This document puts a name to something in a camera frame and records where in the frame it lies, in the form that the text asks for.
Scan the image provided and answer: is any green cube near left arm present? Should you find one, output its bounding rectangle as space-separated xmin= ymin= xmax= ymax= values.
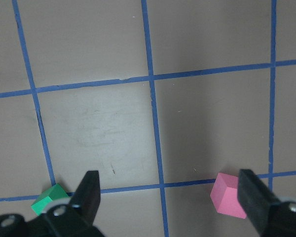
xmin=31 ymin=184 xmax=69 ymax=216

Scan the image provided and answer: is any pink cube near robot bases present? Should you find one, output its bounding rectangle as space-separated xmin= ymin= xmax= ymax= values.
xmin=210 ymin=173 xmax=247 ymax=219

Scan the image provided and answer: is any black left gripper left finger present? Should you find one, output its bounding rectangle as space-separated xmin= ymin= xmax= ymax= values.
xmin=69 ymin=170 xmax=101 ymax=225

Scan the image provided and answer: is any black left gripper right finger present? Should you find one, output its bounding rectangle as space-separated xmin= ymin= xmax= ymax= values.
xmin=237 ymin=169 xmax=281 ymax=222

